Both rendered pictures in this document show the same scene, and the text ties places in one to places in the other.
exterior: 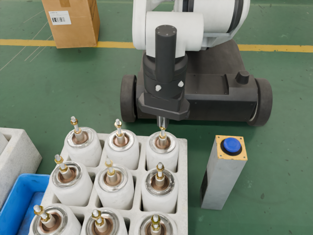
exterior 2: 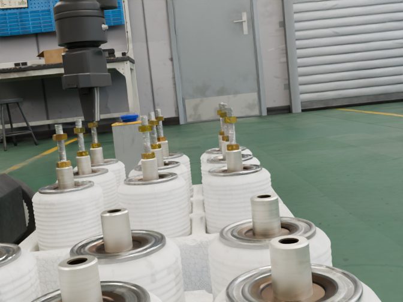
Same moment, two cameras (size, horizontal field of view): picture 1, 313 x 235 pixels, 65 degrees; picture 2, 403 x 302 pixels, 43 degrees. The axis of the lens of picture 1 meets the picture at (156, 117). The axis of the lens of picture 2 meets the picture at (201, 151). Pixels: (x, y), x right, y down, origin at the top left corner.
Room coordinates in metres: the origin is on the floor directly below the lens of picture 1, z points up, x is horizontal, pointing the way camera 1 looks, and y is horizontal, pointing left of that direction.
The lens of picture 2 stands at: (0.28, 0.94, 0.37)
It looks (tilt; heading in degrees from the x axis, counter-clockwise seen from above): 7 degrees down; 266
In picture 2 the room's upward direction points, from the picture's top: 6 degrees counter-clockwise
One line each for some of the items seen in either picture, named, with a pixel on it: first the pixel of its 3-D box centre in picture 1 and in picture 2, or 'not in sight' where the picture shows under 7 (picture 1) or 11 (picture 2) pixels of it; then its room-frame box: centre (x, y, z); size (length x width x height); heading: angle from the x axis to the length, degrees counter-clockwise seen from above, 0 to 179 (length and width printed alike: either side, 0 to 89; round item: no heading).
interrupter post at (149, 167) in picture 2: (65, 172); (150, 170); (0.30, 0.23, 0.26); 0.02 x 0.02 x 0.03
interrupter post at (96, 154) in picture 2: (162, 140); (97, 156); (0.41, -0.02, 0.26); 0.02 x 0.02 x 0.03
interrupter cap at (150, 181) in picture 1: (159, 182); (163, 157); (0.28, -0.01, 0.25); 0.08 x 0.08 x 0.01
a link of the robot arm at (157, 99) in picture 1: (163, 90); (85, 54); (0.40, -0.02, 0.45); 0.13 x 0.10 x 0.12; 72
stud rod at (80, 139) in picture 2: (119, 129); (81, 142); (0.41, 0.10, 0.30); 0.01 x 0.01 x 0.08
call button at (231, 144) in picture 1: (231, 145); (129, 119); (0.35, -0.19, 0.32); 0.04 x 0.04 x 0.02
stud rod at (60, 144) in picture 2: (76, 126); (62, 151); (0.42, 0.22, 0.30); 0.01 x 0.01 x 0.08
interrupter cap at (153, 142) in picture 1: (162, 142); (98, 163); (0.41, -0.02, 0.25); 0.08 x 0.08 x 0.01
